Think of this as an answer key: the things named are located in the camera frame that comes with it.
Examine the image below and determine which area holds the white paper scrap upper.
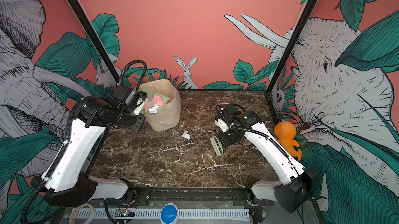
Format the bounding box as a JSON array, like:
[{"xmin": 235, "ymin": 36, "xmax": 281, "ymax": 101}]
[{"xmin": 182, "ymin": 130, "xmax": 191, "ymax": 140}]

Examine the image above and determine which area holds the beige trash bin with liner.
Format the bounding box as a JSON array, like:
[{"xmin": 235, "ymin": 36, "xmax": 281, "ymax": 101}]
[{"xmin": 139, "ymin": 79, "xmax": 181, "ymax": 132}]

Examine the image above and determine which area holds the pink paper scrap upper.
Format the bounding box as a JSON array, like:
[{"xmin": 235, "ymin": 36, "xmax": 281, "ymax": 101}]
[{"xmin": 152, "ymin": 94, "xmax": 165, "ymax": 106}]

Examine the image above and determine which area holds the small white paper scrap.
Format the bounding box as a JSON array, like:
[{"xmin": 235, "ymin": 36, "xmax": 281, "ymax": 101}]
[{"xmin": 147, "ymin": 106, "xmax": 159, "ymax": 114}]

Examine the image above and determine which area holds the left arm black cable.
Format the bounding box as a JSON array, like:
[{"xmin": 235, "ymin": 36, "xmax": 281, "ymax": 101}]
[{"xmin": 117, "ymin": 59, "xmax": 148, "ymax": 92}]

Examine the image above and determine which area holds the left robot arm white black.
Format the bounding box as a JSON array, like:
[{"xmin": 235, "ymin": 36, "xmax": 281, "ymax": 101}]
[{"xmin": 20, "ymin": 84, "xmax": 148, "ymax": 224}]

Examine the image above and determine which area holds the right black frame post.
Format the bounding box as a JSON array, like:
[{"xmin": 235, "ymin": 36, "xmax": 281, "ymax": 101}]
[{"xmin": 266, "ymin": 0, "xmax": 318, "ymax": 95}]

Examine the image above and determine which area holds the black frame post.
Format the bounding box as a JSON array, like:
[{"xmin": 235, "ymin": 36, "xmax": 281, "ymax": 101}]
[
  {"xmin": 266, "ymin": 0, "xmax": 318, "ymax": 95},
  {"xmin": 67, "ymin": 0, "xmax": 119, "ymax": 85}
]

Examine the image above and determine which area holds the orange plush toy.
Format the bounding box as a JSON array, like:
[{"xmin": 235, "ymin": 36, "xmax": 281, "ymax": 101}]
[{"xmin": 274, "ymin": 121, "xmax": 302, "ymax": 161}]

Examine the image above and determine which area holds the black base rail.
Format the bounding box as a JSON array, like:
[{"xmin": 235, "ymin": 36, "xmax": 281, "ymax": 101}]
[{"xmin": 66, "ymin": 187, "xmax": 315, "ymax": 207}]

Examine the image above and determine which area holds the pink paper scrap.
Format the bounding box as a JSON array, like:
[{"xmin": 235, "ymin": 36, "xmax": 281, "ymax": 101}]
[
  {"xmin": 152, "ymin": 94, "xmax": 165, "ymax": 106},
  {"xmin": 144, "ymin": 98, "xmax": 151, "ymax": 112}
]

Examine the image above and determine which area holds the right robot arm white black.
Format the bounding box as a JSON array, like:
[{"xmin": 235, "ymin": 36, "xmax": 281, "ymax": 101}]
[{"xmin": 211, "ymin": 103, "xmax": 318, "ymax": 213}]

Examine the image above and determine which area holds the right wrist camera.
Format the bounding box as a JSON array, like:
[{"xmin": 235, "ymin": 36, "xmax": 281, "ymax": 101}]
[{"xmin": 215, "ymin": 119, "xmax": 229, "ymax": 133}]

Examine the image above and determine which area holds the light green hand brush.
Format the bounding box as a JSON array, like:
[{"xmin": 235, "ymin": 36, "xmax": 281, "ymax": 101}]
[{"xmin": 210, "ymin": 136, "xmax": 224, "ymax": 156}]

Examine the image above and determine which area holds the coiled clear tube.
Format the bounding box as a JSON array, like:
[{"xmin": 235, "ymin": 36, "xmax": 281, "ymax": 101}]
[{"xmin": 69, "ymin": 203, "xmax": 96, "ymax": 224}]

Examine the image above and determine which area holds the white slotted cable duct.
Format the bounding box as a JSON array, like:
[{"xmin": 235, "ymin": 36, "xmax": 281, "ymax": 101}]
[{"xmin": 69, "ymin": 208, "xmax": 250, "ymax": 222}]

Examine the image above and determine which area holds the pink paper scrap middle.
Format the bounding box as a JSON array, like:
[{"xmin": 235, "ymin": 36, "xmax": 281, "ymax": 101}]
[{"xmin": 144, "ymin": 98, "xmax": 151, "ymax": 112}]

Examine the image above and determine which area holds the blue round button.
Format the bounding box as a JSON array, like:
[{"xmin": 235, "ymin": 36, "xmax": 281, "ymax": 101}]
[{"xmin": 160, "ymin": 203, "xmax": 180, "ymax": 224}]

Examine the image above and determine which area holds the light green dustpan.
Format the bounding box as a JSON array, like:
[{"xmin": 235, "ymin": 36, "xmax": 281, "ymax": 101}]
[{"xmin": 141, "ymin": 89, "xmax": 170, "ymax": 115}]

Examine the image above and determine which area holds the left black frame post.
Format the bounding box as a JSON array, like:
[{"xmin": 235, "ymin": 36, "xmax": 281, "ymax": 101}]
[{"xmin": 67, "ymin": 0, "xmax": 119, "ymax": 85}]

